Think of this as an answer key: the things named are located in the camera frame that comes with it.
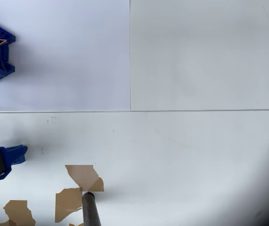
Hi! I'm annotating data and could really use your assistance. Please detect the dark metal pole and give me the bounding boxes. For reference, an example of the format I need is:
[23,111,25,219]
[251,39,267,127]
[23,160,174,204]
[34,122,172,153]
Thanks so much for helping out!
[81,192,102,226]

